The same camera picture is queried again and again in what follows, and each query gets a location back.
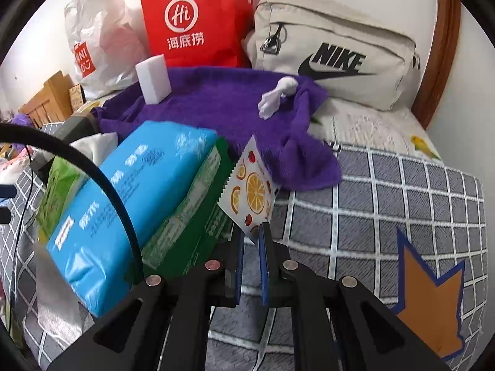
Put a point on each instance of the white plastic shopping bag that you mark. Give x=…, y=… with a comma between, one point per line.
x=100, y=42

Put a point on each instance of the crumpled white tissue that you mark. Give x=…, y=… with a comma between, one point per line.
x=96, y=145

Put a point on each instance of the wooden headboard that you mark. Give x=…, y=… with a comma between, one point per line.
x=441, y=58

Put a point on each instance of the light wooden bed frame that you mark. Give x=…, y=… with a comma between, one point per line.
x=46, y=100

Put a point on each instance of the white fruit print sheet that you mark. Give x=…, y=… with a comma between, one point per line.
x=371, y=123

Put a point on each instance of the grey grid blanket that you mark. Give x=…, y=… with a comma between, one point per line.
x=367, y=216

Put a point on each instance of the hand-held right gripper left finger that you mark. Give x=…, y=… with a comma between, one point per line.
x=239, y=266

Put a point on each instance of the dark green box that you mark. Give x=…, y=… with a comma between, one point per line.
x=75, y=127

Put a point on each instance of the small white rolled sock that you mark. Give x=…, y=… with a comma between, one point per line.
x=275, y=96

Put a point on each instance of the dark green tissue pack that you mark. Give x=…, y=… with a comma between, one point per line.
x=201, y=220

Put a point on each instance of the white sponge block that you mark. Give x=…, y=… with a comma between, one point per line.
x=154, y=79

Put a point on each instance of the beige zip bag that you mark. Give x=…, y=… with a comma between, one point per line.
x=332, y=42

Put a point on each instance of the purple towel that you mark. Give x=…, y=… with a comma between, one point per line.
x=224, y=108

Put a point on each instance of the fruit print packet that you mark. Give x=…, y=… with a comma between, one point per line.
x=247, y=189

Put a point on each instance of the clear plastic wrapper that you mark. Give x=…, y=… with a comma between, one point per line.
x=54, y=290

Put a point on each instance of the light green wipes pack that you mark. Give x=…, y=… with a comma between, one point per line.
x=58, y=193

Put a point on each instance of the blue tissue pack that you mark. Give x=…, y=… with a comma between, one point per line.
x=131, y=201

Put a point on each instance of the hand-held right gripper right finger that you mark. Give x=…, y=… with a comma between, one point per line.
x=265, y=266

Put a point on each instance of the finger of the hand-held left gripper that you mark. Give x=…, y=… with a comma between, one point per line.
x=7, y=191
x=4, y=215

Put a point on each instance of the red paper bag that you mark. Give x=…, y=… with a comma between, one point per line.
x=193, y=19

